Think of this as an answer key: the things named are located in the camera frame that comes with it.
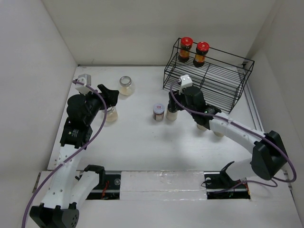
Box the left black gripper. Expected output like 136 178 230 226
80 84 118 124

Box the black cap white powder bottle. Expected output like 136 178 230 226
166 101 179 121

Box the red lid sauce jar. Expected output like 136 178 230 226
193 41 209 67
178 37 193 63

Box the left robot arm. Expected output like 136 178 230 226
25 81 119 228

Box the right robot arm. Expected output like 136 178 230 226
168 86 290 187

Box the white lid spice jar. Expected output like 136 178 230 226
152 103 165 121

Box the far glass jar silver rim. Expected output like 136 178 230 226
119 76 134 96

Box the glass jar silver rim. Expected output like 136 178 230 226
102 106 118 123
119 76 134 96

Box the near glass jar silver rim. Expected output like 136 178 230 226
102 106 118 123

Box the silver cap grinder bottle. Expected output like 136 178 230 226
197 124 207 131

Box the black cap grinder bottle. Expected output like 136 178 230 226
213 131 224 137

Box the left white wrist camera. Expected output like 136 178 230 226
75 74 91 95

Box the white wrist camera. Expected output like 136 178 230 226
75 74 91 95
178 75 192 94

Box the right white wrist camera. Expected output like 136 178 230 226
178 75 192 94

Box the black wire rack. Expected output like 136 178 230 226
162 38 255 113

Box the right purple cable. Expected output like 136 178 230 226
170 79 297 193

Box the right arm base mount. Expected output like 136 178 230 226
201 161 251 200

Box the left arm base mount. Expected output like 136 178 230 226
75 164 121 200

